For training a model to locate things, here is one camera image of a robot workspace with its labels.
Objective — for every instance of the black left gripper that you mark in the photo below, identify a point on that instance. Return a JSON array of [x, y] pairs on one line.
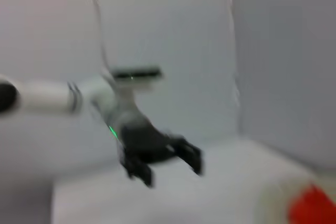
[[147, 142]]

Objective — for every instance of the red-orange toy fruit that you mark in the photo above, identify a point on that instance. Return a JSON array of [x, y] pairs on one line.
[[312, 208]]

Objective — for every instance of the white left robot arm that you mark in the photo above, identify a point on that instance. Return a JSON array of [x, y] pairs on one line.
[[44, 95]]

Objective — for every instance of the translucent green fruit bowl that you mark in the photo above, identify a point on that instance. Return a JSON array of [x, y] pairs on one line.
[[275, 200]]

